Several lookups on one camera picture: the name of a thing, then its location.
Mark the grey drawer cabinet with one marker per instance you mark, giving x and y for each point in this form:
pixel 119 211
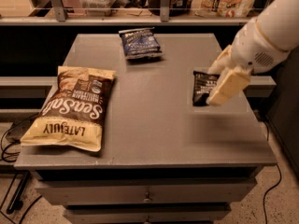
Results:
pixel 192 161

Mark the blue chip bag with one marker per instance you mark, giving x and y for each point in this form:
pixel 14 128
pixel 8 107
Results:
pixel 140 43

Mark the upper drawer knob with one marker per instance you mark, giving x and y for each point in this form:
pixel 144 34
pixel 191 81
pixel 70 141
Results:
pixel 147 199

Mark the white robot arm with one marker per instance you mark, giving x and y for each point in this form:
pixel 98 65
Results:
pixel 280 23

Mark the black rxbar chocolate bar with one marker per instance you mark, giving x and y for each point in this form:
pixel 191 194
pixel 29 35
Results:
pixel 203 85

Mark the grey metal shelf rail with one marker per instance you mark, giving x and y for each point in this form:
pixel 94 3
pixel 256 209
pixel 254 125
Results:
pixel 71 13

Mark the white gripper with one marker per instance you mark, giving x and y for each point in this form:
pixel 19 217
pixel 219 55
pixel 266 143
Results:
pixel 252 51

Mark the large Late July chip bag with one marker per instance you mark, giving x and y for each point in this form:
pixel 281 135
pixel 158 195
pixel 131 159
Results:
pixel 75 114

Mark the colourful snack bag on shelf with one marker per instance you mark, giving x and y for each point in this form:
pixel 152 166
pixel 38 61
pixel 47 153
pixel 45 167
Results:
pixel 223 8

